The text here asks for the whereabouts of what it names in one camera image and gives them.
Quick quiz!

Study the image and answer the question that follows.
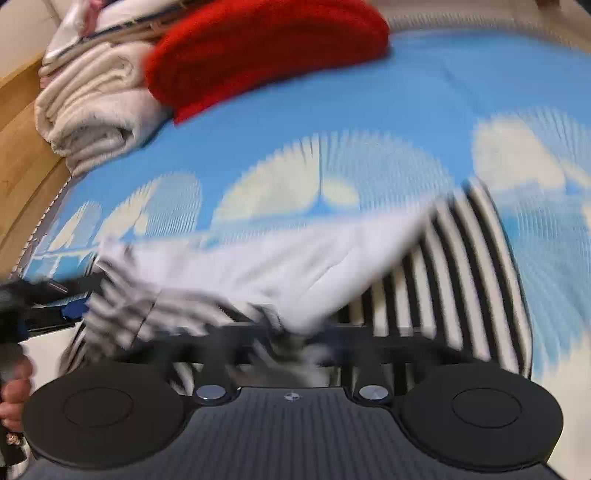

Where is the blue cream patterned bed mat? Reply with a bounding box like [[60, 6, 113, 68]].
[[24, 31, 590, 479]]

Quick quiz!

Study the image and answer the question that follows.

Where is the striped black white hooded top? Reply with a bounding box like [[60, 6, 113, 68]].
[[58, 180, 533, 386]]

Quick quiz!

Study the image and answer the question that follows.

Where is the folded cream quilt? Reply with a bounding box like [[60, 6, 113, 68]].
[[34, 41, 170, 177]]

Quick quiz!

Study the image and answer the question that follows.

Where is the folded white blanket stack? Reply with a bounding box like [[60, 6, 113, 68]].
[[42, 1, 207, 67]]

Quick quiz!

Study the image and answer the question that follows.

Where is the red folded blanket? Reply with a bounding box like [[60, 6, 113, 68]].
[[144, 1, 390, 123]]

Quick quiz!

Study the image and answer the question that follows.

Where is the wooden headboard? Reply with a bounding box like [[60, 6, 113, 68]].
[[1, 56, 69, 277]]

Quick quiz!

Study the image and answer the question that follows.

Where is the person left hand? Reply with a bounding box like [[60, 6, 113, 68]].
[[0, 355, 34, 433]]

